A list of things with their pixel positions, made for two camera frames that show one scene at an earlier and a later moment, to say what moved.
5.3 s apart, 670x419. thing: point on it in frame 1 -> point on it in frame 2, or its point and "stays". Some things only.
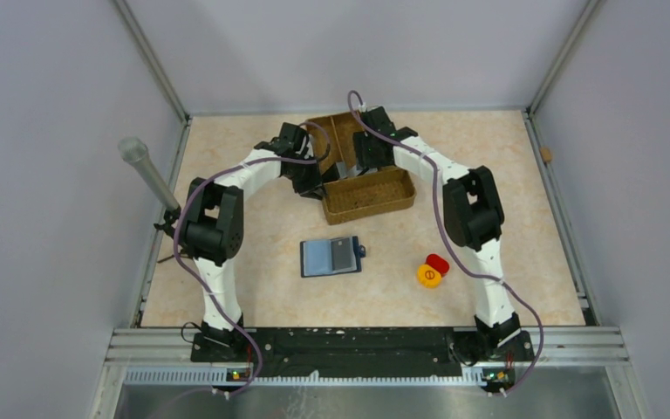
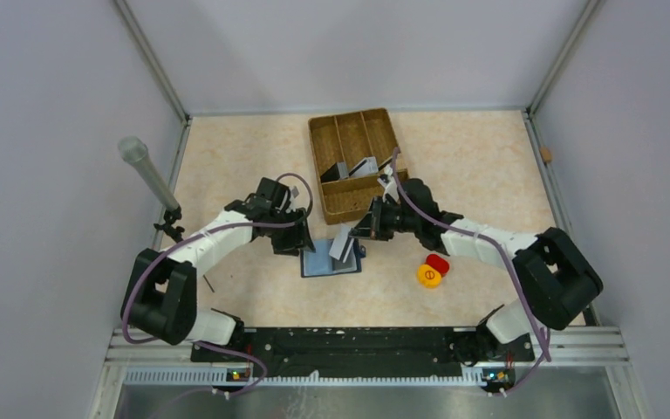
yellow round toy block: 428,276 stays
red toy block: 438,263 stays
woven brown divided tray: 351,191 stays
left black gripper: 312,187 -> 298,237
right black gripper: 361,141 -> 367,228
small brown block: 546,154 stays
